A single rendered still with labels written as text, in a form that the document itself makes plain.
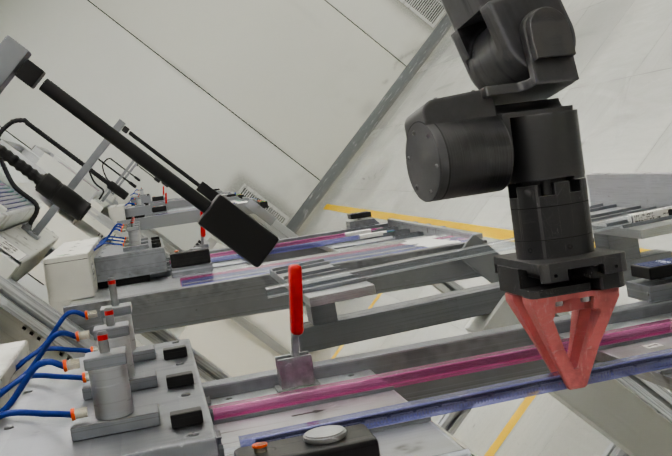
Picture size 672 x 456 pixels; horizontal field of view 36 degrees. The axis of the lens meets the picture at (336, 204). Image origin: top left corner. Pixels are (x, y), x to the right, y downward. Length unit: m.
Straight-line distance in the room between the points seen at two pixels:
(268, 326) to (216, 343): 0.28
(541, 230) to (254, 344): 4.61
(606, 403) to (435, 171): 0.67
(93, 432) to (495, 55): 0.38
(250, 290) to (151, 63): 6.73
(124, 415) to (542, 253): 0.32
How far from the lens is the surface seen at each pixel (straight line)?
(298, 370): 0.90
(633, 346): 0.91
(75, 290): 1.88
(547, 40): 0.74
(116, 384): 0.60
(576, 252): 0.75
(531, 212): 0.75
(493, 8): 0.75
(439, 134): 0.71
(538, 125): 0.74
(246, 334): 5.31
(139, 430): 0.61
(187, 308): 1.69
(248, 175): 8.36
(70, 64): 8.38
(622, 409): 1.34
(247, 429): 0.80
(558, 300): 0.75
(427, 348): 0.95
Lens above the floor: 1.24
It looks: 9 degrees down
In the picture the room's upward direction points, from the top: 52 degrees counter-clockwise
